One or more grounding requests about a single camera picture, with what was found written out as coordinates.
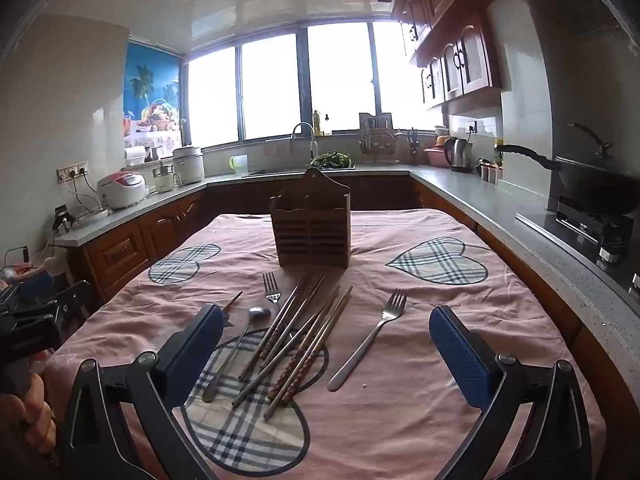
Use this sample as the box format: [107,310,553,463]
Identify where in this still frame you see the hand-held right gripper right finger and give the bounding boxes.
[428,304,593,480]

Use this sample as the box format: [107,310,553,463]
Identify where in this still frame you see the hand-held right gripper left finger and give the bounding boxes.
[55,303,226,480]

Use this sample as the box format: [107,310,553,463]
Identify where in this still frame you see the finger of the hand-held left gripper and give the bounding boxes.
[17,273,56,304]
[51,280,95,322]

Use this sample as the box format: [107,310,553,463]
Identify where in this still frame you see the steel chopstick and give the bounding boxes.
[256,273,328,365]
[232,286,342,408]
[260,280,333,368]
[239,273,313,381]

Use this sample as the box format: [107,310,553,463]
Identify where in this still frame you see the steel spoon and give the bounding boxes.
[202,306,272,403]

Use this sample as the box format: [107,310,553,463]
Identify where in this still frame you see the metal chopsticks pair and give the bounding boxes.
[268,290,348,401]

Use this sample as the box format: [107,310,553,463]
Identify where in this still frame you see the wooden slatted utensil holder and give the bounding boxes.
[270,167,352,267]

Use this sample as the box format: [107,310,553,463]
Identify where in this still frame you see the person's left hand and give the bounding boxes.
[0,351,57,454]

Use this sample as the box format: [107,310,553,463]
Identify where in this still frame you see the wooden base cabinets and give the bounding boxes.
[65,172,640,480]

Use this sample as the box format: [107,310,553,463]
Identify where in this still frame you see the black phone stand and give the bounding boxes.
[51,204,76,235]

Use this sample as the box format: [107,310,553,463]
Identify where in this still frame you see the steel fork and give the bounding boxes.
[263,272,283,311]
[327,289,407,392]

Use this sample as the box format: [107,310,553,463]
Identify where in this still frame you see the pink plaid-heart tablecloth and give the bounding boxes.
[42,207,608,480]

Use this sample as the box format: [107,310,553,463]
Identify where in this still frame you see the white and red rice cooker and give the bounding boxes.
[96,172,147,210]

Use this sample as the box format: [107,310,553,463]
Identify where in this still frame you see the large white cooker pot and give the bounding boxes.
[172,146,206,186]

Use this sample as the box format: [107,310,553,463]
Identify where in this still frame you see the grey kitchen countertop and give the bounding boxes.
[50,162,640,361]

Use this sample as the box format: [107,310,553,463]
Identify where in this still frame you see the gas stove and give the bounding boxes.
[547,195,640,281]

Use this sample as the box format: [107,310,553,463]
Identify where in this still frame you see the spice jar set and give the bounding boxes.
[476,157,503,185]

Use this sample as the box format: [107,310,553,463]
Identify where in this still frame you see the steel electric kettle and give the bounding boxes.
[444,136,474,173]

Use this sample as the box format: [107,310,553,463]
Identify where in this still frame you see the kitchen sink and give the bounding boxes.
[247,166,313,177]

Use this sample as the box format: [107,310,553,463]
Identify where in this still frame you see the black wok with lid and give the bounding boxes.
[500,122,640,216]

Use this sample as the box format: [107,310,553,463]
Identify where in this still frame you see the dish drying rack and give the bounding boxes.
[358,112,400,165]

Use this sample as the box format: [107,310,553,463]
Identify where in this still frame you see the green leafy vegetables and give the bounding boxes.
[309,152,354,170]

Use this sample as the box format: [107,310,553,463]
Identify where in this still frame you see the steel kitchen faucet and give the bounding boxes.
[291,122,319,162]

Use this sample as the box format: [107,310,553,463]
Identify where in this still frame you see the kitchen window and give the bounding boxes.
[182,20,436,148]

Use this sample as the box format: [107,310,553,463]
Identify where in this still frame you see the grey range hood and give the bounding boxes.
[504,0,640,61]

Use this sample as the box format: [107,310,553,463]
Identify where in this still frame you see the white wall socket strip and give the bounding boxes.
[56,162,89,183]

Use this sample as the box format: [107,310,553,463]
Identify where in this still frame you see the palm and fruit wall poster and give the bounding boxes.
[124,42,182,148]

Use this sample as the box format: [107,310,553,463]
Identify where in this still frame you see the wooden wall cabinets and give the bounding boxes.
[391,0,503,111]

